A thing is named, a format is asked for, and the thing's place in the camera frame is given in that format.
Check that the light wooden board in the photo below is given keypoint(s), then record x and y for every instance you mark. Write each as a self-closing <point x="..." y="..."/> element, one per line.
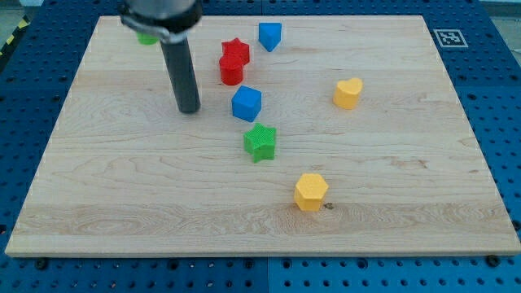
<point x="125" y="174"/>

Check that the red cylinder block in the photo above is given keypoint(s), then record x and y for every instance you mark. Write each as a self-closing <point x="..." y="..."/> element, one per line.
<point x="231" y="69"/>

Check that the blue cube block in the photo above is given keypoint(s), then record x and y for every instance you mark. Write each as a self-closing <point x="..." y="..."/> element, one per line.
<point x="246" y="103"/>

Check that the green star block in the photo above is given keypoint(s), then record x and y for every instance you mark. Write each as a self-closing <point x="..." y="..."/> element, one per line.
<point x="260" y="142"/>

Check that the blue triangle block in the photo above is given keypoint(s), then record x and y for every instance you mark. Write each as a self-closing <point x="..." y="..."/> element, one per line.
<point x="269" y="35"/>

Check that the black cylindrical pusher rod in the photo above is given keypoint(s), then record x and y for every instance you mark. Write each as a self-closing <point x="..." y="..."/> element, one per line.
<point x="181" y="72"/>

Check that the red star block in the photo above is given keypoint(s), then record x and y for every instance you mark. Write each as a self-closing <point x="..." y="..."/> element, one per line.
<point x="237" y="48"/>

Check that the yellow hexagon block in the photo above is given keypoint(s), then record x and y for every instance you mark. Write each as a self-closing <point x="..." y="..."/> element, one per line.
<point x="310" y="191"/>

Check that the yellow heart block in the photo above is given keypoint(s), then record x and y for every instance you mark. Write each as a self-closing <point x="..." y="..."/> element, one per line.
<point x="347" y="93"/>

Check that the green block behind arm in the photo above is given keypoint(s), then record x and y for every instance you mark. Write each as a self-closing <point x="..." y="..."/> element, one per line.
<point x="146" y="39"/>

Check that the white fiducial marker tag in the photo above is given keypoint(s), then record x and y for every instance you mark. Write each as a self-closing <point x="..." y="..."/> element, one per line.
<point x="450" y="38"/>

